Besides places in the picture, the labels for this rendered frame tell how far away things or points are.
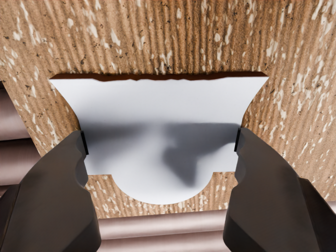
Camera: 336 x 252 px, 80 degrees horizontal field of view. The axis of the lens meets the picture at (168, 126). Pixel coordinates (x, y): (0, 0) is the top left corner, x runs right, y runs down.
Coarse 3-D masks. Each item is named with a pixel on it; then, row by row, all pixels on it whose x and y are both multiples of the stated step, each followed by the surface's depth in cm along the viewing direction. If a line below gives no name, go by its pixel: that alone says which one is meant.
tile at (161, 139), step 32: (64, 96) 11; (96, 96) 11; (128, 96) 11; (160, 96) 11; (192, 96) 11; (224, 96) 11; (96, 128) 12; (128, 128) 12; (160, 128) 12; (192, 128) 12; (224, 128) 12; (96, 160) 13; (128, 160) 14; (160, 160) 14; (192, 160) 14; (224, 160) 14; (128, 192) 15; (160, 192) 15; (192, 192) 15
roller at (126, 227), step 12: (132, 216) 23; (144, 216) 22; (156, 216) 22; (168, 216) 22; (180, 216) 22; (192, 216) 22; (204, 216) 22; (216, 216) 22; (108, 228) 22; (120, 228) 22; (132, 228) 22; (144, 228) 22; (156, 228) 22; (168, 228) 22; (180, 228) 22; (192, 228) 22; (204, 228) 22; (216, 228) 23
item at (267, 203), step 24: (240, 144) 12; (264, 144) 10; (240, 168) 10; (264, 168) 9; (288, 168) 9; (240, 192) 8; (264, 192) 8; (288, 192) 8; (240, 216) 7; (264, 216) 7; (288, 216) 7; (240, 240) 7; (264, 240) 6; (288, 240) 6; (312, 240) 6
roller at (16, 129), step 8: (0, 96) 15; (8, 96) 15; (0, 104) 15; (8, 104) 15; (0, 112) 15; (8, 112) 15; (16, 112) 15; (0, 120) 15; (8, 120) 15; (16, 120) 15; (0, 128) 15; (8, 128) 15; (16, 128) 15; (24, 128) 15; (0, 136) 16; (8, 136) 16; (16, 136) 16; (24, 136) 16
